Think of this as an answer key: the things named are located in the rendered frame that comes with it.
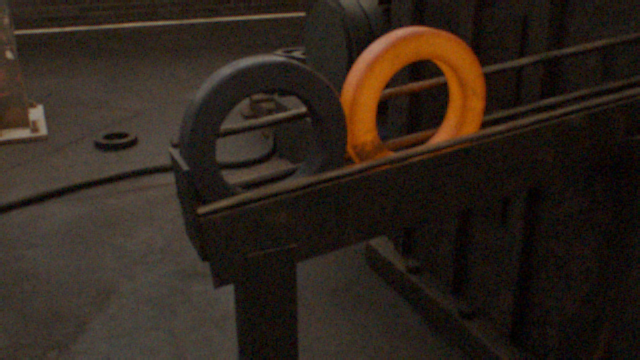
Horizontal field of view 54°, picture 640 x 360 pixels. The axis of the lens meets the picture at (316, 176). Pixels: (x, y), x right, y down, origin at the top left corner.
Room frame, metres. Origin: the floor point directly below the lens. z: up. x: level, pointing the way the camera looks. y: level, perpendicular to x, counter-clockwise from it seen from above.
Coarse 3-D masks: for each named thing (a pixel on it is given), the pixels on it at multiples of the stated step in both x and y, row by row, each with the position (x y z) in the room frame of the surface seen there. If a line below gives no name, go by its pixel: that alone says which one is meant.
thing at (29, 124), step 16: (0, 0) 2.80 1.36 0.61; (0, 16) 2.79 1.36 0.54; (0, 32) 2.79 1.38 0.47; (0, 48) 2.79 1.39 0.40; (0, 64) 2.79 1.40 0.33; (16, 64) 2.81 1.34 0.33; (0, 80) 2.79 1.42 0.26; (16, 80) 2.81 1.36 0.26; (0, 96) 2.78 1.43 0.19; (16, 96) 2.81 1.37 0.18; (0, 112) 2.77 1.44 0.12; (16, 112) 2.80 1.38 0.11; (32, 112) 3.10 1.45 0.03; (0, 128) 2.72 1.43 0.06; (16, 128) 2.80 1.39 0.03; (32, 128) 2.74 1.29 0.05; (0, 144) 2.66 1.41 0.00
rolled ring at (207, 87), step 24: (216, 72) 0.64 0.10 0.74; (240, 72) 0.63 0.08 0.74; (264, 72) 0.64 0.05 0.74; (288, 72) 0.65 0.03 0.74; (312, 72) 0.66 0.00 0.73; (216, 96) 0.62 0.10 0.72; (240, 96) 0.63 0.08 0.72; (312, 96) 0.66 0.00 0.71; (336, 96) 0.67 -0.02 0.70; (192, 120) 0.61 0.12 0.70; (216, 120) 0.62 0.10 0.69; (312, 120) 0.68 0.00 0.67; (336, 120) 0.67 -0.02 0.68; (192, 144) 0.60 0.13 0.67; (216, 144) 0.62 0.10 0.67; (312, 144) 0.69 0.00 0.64; (336, 144) 0.67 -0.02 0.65; (192, 168) 0.60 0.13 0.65; (216, 168) 0.61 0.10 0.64; (312, 168) 0.66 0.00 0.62; (336, 168) 0.67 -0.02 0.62; (216, 192) 0.61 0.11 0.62; (240, 192) 0.63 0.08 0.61
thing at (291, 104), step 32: (320, 0) 2.20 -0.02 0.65; (352, 0) 2.09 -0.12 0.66; (384, 0) 2.11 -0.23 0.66; (320, 32) 2.16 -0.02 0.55; (352, 32) 1.99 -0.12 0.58; (384, 32) 2.04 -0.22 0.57; (320, 64) 2.16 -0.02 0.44; (352, 64) 1.98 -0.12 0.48; (288, 128) 2.33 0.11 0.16; (288, 160) 2.34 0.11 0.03
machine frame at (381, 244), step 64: (448, 0) 1.38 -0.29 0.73; (512, 0) 1.20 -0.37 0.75; (576, 0) 1.06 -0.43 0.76; (576, 64) 1.04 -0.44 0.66; (576, 192) 1.00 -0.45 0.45; (384, 256) 1.47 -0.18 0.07; (448, 256) 1.27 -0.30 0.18; (512, 256) 1.09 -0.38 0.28; (448, 320) 1.21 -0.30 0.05; (512, 320) 1.07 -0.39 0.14
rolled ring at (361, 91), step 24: (384, 48) 0.69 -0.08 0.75; (408, 48) 0.70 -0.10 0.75; (432, 48) 0.72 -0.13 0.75; (456, 48) 0.73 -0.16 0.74; (360, 72) 0.69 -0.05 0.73; (384, 72) 0.69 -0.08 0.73; (456, 72) 0.73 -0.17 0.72; (480, 72) 0.75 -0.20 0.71; (360, 96) 0.68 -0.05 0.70; (456, 96) 0.75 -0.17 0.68; (480, 96) 0.75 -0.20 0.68; (360, 120) 0.68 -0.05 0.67; (456, 120) 0.74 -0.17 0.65; (480, 120) 0.75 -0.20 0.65; (360, 144) 0.68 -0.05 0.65
